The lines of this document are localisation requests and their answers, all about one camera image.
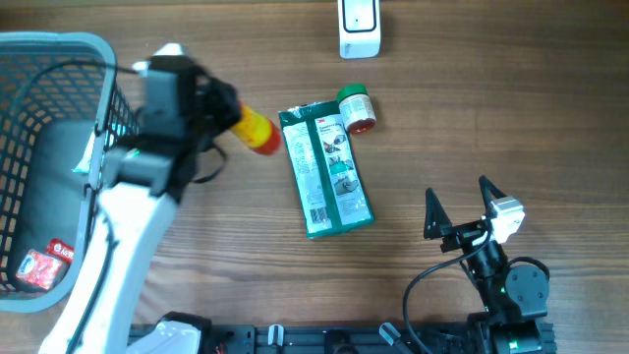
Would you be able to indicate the green lid jar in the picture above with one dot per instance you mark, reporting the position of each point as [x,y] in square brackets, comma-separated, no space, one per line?
[356,109]

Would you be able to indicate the grey plastic shopping basket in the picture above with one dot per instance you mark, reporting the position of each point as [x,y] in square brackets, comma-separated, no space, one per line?
[61,109]

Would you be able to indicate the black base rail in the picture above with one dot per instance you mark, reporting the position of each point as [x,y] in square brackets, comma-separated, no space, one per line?
[184,333]

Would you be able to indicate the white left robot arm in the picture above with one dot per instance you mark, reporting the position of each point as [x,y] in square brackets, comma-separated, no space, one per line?
[144,179]

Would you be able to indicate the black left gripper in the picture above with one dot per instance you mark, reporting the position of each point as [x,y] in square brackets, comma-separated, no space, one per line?
[213,91]

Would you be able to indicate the red tissue packet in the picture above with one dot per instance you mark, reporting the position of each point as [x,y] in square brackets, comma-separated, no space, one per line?
[40,270]

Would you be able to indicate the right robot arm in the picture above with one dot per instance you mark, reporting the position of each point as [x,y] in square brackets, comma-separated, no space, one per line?
[513,291]

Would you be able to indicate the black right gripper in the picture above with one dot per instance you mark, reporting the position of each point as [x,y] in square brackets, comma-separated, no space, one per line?
[436,221]

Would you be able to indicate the green sponge package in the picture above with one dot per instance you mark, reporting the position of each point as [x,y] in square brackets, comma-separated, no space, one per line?
[330,188]

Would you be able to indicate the red sauce squeeze bottle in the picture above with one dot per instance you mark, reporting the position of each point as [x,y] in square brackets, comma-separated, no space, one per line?
[257,132]

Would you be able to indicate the red candy bar wrapper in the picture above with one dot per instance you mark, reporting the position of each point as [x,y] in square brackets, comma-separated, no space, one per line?
[60,250]

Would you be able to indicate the white barcode scanner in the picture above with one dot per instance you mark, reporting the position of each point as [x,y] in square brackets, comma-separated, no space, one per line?
[359,27]

